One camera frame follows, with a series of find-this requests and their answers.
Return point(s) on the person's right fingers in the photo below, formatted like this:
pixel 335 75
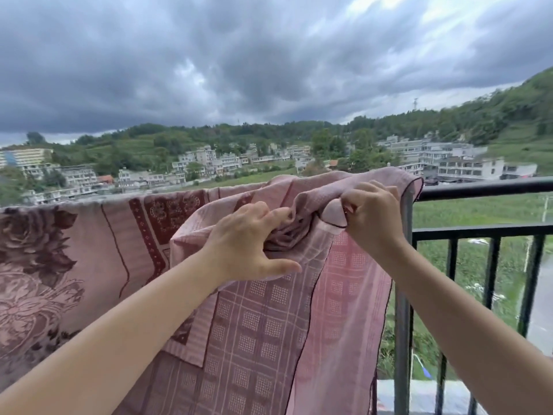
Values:
pixel 352 198

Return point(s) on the person's right forearm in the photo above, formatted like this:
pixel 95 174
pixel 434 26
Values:
pixel 466 332

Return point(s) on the dark metal balcony railing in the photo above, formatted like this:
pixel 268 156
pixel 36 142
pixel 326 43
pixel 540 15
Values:
pixel 475 188

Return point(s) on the distant transmission tower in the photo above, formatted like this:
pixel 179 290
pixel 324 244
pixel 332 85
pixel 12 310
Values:
pixel 415 103

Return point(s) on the forested green hillside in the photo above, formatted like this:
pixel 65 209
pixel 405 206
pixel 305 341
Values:
pixel 484 116

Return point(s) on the cluster of white buildings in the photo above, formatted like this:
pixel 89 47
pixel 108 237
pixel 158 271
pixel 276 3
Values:
pixel 453 162

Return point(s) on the person's right hand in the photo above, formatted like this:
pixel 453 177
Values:
pixel 378 220

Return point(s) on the pink patterned bed sheet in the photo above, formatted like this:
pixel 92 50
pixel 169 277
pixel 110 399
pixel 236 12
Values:
pixel 259 332

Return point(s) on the person's left thumb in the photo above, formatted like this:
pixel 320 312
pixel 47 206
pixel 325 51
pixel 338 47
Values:
pixel 281 268

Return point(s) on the person's left hand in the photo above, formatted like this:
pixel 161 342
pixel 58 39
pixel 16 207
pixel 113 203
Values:
pixel 240 246

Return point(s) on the white utility pole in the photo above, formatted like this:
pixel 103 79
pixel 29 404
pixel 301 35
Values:
pixel 545 208

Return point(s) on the person's left forearm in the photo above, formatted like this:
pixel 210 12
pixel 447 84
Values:
pixel 112 341

